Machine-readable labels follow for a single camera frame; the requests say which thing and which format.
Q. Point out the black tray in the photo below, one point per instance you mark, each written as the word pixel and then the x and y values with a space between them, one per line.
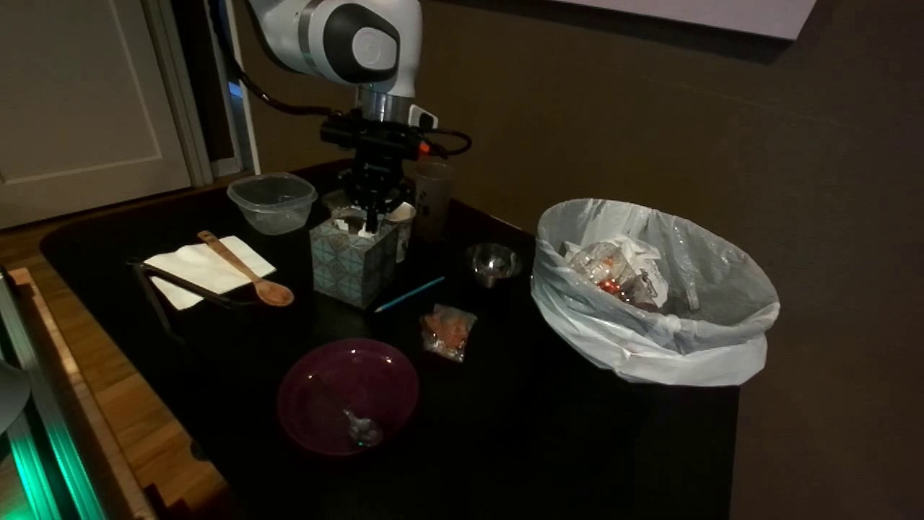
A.
pixel 212 313

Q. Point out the teal pen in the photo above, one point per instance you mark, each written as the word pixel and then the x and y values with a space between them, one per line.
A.
pixel 407 294

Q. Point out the clear plastic bowl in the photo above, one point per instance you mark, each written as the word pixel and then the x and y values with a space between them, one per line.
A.
pixel 272 204

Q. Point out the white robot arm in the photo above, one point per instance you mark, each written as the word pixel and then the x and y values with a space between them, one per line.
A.
pixel 371 47

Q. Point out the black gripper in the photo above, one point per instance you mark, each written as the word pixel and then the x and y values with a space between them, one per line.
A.
pixel 376 174

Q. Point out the white board on wall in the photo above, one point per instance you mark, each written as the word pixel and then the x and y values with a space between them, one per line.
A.
pixel 767 18

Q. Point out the white paper cup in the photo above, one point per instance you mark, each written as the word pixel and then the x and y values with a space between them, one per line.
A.
pixel 400 225

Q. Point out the wooden spoon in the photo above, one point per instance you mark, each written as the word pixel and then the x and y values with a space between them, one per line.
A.
pixel 267 291

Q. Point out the dark glass bottle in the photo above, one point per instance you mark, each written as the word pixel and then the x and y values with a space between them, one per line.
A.
pixel 433 188

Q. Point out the grey paper towel box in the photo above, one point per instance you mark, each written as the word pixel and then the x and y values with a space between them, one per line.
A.
pixel 351 268

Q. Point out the white door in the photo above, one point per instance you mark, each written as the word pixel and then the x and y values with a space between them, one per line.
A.
pixel 91 108

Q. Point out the crumpled trash in bin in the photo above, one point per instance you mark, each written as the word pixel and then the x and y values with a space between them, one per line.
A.
pixel 621 268

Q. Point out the small metal cup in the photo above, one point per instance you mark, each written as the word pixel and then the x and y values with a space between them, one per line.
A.
pixel 492 265

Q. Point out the wooden side shelf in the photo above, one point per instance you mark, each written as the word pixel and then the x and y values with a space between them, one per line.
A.
pixel 139 460

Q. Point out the metal fork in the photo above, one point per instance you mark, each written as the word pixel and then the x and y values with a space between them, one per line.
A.
pixel 361 433

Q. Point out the white lined trash bin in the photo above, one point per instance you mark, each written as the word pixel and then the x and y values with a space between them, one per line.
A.
pixel 702 318

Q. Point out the white napkin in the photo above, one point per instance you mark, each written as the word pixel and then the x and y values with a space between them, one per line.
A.
pixel 188 275

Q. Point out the orange snack packet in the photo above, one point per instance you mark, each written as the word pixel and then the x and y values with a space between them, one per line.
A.
pixel 445 330

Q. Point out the purple plate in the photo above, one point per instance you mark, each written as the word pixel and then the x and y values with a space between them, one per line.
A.
pixel 376 376

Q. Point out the white paper towel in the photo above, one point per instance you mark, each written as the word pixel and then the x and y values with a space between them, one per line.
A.
pixel 352 225

